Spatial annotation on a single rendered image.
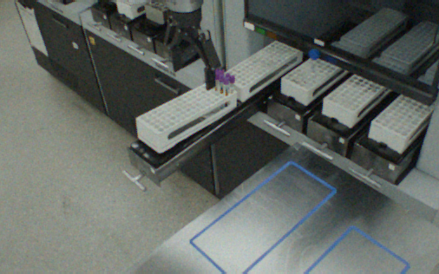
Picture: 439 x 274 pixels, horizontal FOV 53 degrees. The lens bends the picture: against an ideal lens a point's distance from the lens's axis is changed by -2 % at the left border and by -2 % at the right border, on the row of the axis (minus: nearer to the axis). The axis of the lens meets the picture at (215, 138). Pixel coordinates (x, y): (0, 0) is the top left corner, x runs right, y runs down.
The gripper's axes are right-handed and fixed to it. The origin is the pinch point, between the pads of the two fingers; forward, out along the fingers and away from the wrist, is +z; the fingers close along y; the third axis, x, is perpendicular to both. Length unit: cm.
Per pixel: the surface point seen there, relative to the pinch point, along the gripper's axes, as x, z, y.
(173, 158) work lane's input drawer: -15.9, 15.3, 7.2
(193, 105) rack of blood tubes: -2.7, 8.0, 1.8
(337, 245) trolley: -11, 13, 55
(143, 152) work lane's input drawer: -20.6, 14.2, 0.2
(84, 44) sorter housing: 21, 42, -108
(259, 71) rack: 23.2, 9.6, 3.6
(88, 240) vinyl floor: -31, 96, -50
